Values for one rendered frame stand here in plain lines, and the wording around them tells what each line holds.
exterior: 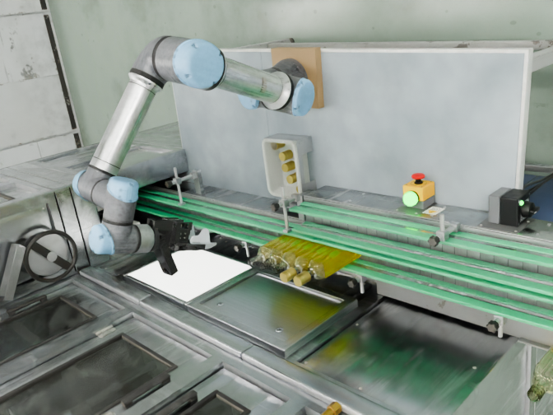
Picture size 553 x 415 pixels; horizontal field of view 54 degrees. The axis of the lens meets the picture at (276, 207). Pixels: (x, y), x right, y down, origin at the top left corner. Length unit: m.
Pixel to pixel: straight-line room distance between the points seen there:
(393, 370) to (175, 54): 0.99
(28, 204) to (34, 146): 2.96
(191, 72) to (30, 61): 3.92
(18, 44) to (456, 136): 4.17
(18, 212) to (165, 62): 1.08
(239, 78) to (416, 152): 0.60
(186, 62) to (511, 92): 0.84
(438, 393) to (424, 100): 0.82
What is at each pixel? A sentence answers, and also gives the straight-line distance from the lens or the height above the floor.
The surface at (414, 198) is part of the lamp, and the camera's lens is 1.69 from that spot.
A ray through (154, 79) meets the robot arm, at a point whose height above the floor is 1.39.
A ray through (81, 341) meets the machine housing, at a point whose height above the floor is 1.63.
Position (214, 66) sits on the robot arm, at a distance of 1.43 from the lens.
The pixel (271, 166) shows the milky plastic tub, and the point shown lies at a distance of 2.09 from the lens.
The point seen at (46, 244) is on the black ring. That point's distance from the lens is 2.37.
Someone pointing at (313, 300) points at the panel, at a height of 1.06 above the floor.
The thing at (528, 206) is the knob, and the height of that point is 0.81.
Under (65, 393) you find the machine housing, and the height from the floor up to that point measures 1.78.
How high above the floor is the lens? 2.19
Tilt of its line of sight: 40 degrees down
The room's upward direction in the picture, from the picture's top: 114 degrees counter-clockwise
